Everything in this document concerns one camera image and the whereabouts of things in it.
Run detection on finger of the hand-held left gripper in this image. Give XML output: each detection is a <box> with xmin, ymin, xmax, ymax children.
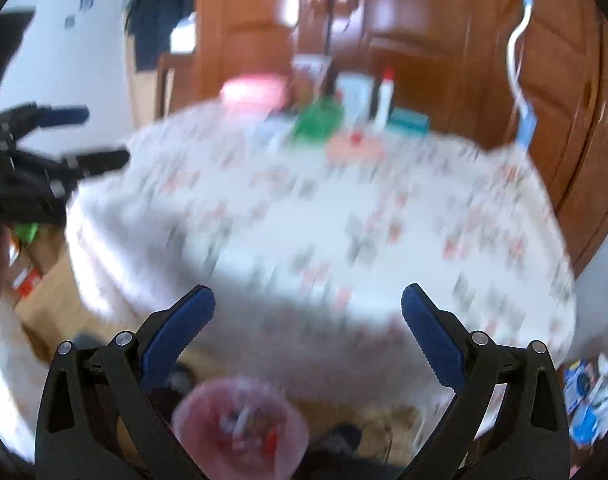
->
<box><xmin>0</xmin><ymin>104</ymin><xmax>91</xmax><ymax>141</ymax></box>
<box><xmin>11</xmin><ymin>146</ymin><xmax>131</xmax><ymax>198</ymax></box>

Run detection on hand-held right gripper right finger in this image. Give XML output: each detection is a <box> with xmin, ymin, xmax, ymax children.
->
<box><xmin>401</xmin><ymin>282</ymin><xmax>572</xmax><ymax>480</ymax></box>

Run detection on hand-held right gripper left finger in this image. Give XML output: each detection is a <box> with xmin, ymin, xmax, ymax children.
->
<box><xmin>34</xmin><ymin>284</ymin><xmax>217</xmax><ymax>480</ymax></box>

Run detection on bin with pink liner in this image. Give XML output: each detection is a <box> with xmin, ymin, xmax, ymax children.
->
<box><xmin>173</xmin><ymin>379</ymin><xmax>311</xmax><ymax>478</ymax></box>

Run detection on bright green plastic bag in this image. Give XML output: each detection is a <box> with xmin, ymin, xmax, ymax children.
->
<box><xmin>11</xmin><ymin>222</ymin><xmax>40</xmax><ymax>247</ymax></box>

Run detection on person's left foot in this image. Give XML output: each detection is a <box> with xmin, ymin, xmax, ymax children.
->
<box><xmin>156</xmin><ymin>362</ymin><xmax>197</xmax><ymax>403</ymax></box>

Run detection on cardboard box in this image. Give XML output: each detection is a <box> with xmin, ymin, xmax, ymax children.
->
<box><xmin>6</xmin><ymin>240</ymin><xmax>92</xmax><ymax>361</ymax></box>

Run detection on wooden chair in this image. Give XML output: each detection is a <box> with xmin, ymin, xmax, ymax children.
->
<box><xmin>154</xmin><ymin>52</ymin><xmax>197</xmax><ymax>121</ymax></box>

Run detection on dark hanging clothes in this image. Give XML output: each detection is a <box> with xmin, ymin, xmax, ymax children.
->
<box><xmin>125</xmin><ymin>0</ymin><xmax>197</xmax><ymax>72</ymax></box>

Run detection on white box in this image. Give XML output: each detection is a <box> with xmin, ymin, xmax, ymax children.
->
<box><xmin>169</xmin><ymin>17</ymin><xmax>197</xmax><ymax>56</ymax></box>

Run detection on person's dark trouser leg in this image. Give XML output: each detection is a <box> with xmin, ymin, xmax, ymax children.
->
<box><xmin>294</xmin><ymin>425</ymin><xmax>409</xmax><ymax>480</ymax></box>

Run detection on blue and white package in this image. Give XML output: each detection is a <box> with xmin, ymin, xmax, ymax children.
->
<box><xmin>564</xmin><ymin>360</ymin><xmax>597</xmax><ymax>411</ymax></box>

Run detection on floral tablecloth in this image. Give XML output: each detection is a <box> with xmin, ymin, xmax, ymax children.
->
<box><xmin>65</xmin><ymin>99</ymin><xmax>580</xmax><ymax>407</ymax></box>

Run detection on pink wet wipes pack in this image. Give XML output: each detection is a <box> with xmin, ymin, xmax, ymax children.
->
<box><xmin>219</xmin><ymin>74</ymin><xmax>289</xmax><ymax>113</ymax></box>

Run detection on white pink bedding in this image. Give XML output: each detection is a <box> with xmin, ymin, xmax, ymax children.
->
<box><xmin>0</xmin><ymin>305</ymin><xmax>52</xmax><ymax>461</ymax></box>

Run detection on pile of assorted small goods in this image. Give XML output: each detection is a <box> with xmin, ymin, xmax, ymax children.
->
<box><xmin>562</xmin><ymin>350</ymin><xmax>608</xmax><ymax>448</ymax></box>

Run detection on pink round dish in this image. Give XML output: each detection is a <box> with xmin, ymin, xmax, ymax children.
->
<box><xmin>325</xmin><ymin>132</ymin><xmax>389</xmax><ymax>162</ymax></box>

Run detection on teal box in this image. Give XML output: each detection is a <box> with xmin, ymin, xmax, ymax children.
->
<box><xmin>388</xmin><ymin>109</ymin><xmax>431</xmax><ymax>136</ymax></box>

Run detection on green crumpled plastic wrapper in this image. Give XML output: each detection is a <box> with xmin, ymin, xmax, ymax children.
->
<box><xmin>290</xmin><ymin>99</ymin><xmax>345</xmax><ymax>143</ymax></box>

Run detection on patterned paper cup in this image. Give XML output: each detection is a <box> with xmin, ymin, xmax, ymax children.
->
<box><xmin>291</xmin><ymin>55</ymin><xmax>332</xmax><ymax>108</ymax></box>

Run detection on white bottle with red cap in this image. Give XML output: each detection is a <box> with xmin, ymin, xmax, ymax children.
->
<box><xmin>373</xmin><ymin>69</ymin><xmax>397</xmax><ymax>131</ymax></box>

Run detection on white mug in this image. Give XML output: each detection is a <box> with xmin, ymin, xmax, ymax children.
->
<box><xmin>336</xmin><ymin>75</ymin><xmax>375</xmax><ymax>121</ymax></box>

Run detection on wooden wardrobe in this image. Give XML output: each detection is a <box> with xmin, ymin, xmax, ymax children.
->
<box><xmin>194</xmin><ymin>0</ymin><xmax>608</xmax><ymax>281</ymax></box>

